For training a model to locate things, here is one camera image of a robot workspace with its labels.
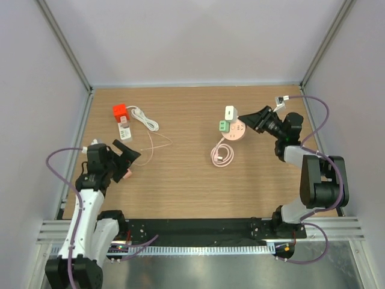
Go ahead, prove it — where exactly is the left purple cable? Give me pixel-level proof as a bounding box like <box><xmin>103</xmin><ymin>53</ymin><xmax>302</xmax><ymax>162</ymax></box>
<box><xmin>45</xmin><ymin>146</ymin><xmax>159</xmax><ymax>288</ymax></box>

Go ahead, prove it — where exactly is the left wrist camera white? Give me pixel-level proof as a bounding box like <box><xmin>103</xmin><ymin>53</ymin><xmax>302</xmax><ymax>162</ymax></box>
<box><xmin>91</xmin><ymin>139</ymin><xmax>103</xmax><ymax>145</ymax></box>

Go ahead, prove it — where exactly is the pink round socket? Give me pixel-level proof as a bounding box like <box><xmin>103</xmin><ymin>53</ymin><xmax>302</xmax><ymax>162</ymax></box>
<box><xmin>221</xmin><ymin>119</ymin><xmax>247</xmax><ymax>141</ymax></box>

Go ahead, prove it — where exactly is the thin pink usb cable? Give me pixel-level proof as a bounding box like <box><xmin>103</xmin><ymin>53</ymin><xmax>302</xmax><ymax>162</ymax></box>
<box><xmin>131</xmin><ymin>131</ymin><xmax>174</xmax><ymax>167</ymax></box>

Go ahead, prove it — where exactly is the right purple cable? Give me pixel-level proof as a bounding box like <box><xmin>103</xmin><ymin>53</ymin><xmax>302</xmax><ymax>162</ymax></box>
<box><xmin>282</xmin><ymin>95</ymin><xmax>345</xmax><ymax>265</ymax></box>

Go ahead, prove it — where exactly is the white power cord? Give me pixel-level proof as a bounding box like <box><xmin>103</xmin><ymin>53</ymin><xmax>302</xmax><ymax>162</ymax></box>
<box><xmin>126</xmin><ymin>105</ymin><xmax>160</xmax><ymax>132</ymax></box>

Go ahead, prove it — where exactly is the white green power strip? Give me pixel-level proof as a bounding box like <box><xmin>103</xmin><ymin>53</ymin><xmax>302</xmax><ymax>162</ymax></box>
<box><xmin>118</xmin><ymin>123</ymin><xmax>132</xmax><ymax>143</ymax></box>

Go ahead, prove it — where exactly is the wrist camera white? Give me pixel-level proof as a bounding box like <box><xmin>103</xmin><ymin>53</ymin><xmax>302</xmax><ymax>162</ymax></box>
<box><xmin>273</xmin><ymin>95</ymin><xmax>289</xmax><ymax>113</ymax></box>
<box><xmin>91</xmin><ymin>139</ymin><xmax>103</xmax><ymax>145</ymax></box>

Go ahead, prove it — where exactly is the red cube socket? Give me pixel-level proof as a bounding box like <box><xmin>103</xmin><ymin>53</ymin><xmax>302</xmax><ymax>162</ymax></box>
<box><xmin>112</xmin><ymin>104</ymin><xmax>130</xmax><ymax>123</ymax></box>

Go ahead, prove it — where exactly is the pink socket power cord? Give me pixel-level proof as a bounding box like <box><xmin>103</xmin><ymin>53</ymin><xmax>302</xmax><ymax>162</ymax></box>
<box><xmin>209</xmin><ymin>138</ymin><xmax>235</xmax><ymax>167</ymax></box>

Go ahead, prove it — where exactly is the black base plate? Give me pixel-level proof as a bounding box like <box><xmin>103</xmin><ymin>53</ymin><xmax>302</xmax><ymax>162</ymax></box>
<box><xmin>114</xmin><ymin>217</ymin><xmax>307</xmax><ymax>247</ymax></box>

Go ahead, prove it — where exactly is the pink plug in strip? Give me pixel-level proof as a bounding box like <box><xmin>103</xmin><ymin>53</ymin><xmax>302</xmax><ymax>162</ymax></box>
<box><xmin>120</xmin><ymin>117</ymin><xmax>129</xmax><ymax>128</ymax></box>

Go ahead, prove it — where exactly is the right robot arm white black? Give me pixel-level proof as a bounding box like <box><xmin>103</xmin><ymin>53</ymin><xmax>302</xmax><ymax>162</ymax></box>
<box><xmin>238</xmin><ymin>106</ymin><xmax>349</xmax><ymax>238</ymax></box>

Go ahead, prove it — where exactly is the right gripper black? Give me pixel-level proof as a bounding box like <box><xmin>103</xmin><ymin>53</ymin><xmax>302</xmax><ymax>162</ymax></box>
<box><xmin>239</xmin><ymin>106</ymin><xmax>286</xmax><ymax>140</ymax></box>

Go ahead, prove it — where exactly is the slotted cable duct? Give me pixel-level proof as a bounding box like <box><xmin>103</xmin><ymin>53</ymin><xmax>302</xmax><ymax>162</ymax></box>
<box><xmin>49</xmin><ymin>244</ymin><xmax>276</xmax><ymax>256</ymax></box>

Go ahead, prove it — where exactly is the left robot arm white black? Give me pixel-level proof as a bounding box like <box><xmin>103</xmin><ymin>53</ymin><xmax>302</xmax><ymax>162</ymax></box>
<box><xmin>45</xmin><ymin>140</ymin><xmax>141</xmax><ymax>288</ymax></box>

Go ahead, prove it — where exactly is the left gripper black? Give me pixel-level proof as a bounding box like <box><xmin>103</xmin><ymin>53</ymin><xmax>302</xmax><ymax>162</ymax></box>
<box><xmin>103</xmin><ymin>140</ymin><xmax>140</xmax><ymax>182</ymax></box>

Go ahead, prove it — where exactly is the purple cable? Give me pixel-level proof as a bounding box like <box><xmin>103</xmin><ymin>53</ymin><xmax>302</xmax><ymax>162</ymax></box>
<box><xmin>282</xmin><ymin>95</ymin><xmax>345</xmax><ymax>265</ymax></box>
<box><xmin>45</xmin><ymin>146</ymin><xmax>159</xmax><ymax>288</ymax></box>

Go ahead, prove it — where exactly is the pink usb charger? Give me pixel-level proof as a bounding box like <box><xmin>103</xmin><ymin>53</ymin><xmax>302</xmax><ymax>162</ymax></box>
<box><xmin>124</xmin><ymin>169</ymin><xmax>132</xmax><ymax>179</ymax></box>

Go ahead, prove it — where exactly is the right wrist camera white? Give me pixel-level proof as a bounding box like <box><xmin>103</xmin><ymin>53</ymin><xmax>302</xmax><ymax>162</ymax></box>
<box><xmin>273</xmin><ymin>95</ymin><xmax>289</xmax><ymax>113</ymax></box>

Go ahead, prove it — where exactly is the green usb charger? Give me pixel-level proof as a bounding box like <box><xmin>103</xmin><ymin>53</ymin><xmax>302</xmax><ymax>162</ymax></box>
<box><xmin>219</xmin><ymin>120</ymin><xmax>230</xmax><ymax>133</ymax></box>

